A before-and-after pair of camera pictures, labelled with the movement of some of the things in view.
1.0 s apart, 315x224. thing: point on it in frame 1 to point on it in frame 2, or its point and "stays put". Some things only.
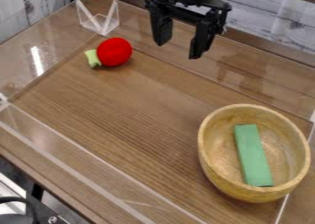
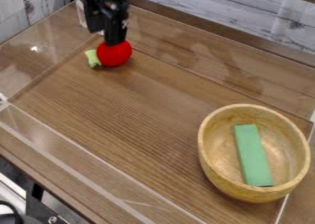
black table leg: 37,191 stays put
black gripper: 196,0 to 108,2
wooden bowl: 253,152 stays put
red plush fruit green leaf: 112,53 stays put
